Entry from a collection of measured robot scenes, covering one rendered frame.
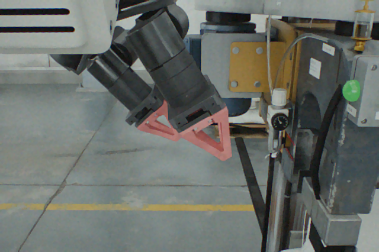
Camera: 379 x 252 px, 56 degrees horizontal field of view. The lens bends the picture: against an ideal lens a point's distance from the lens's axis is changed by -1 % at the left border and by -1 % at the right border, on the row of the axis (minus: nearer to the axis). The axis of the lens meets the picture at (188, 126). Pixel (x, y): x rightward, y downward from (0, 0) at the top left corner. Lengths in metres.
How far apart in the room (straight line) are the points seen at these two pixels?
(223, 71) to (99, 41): 0.68
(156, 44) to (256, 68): 0.52
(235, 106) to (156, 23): 0.59
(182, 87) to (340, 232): 0.38
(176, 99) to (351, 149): 0.29
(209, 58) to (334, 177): 0.44
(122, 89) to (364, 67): 0.37
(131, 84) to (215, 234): 1.78
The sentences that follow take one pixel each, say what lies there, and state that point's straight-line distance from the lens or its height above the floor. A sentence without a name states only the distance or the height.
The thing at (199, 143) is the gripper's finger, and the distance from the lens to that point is 0.46.
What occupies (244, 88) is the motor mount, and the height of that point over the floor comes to 1.18.
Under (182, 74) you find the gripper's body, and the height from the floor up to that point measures 1.32.
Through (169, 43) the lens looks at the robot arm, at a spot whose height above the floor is 1.36.
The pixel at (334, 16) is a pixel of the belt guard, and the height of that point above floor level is 1.37.
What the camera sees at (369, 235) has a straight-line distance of 0.94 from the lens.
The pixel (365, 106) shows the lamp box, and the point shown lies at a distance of 0.53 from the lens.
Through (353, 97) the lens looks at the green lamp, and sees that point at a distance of 0.53.
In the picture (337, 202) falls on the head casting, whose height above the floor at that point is 1.09.
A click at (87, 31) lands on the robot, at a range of 0.25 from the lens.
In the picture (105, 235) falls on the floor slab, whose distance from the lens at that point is 2.35.
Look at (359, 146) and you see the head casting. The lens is 0.60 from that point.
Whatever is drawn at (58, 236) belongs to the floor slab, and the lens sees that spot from 2.42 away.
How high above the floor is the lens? 1.41
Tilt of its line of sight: 21 degrees down
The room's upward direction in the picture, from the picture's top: straight up
